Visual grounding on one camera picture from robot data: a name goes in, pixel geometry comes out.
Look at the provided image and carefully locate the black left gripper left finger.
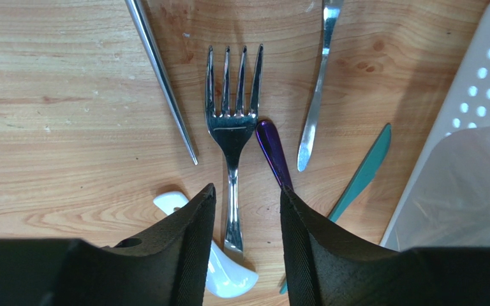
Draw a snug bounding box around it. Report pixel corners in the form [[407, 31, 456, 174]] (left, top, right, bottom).
[[0, 184, 216, 305]]

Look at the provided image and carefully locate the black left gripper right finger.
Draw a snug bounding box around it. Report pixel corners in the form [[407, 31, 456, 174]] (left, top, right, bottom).
[[280, 188, 490, 305]]

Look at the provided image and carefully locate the large silver fork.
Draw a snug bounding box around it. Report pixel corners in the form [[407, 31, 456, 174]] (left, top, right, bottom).
[[205, 44, 264, 261]]

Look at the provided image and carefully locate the silver chopstick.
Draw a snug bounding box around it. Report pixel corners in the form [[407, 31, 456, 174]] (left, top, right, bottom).
[[125, 0, 198, 165]]

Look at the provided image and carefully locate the teal plastic knife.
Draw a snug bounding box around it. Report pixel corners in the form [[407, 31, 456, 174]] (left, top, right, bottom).
[[279, 122, 393, 296]]

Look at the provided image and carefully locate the purple metal spoon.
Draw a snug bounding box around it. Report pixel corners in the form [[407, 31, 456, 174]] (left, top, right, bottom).
[[256, 119, 293, 189]]

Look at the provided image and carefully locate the white perforated utensil caddy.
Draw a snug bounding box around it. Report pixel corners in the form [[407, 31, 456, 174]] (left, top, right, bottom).
[[380, 4, 490, 251]]

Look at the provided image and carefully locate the small silver fork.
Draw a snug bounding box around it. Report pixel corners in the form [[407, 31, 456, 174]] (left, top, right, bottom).
[[297, 0, 344, 172]]

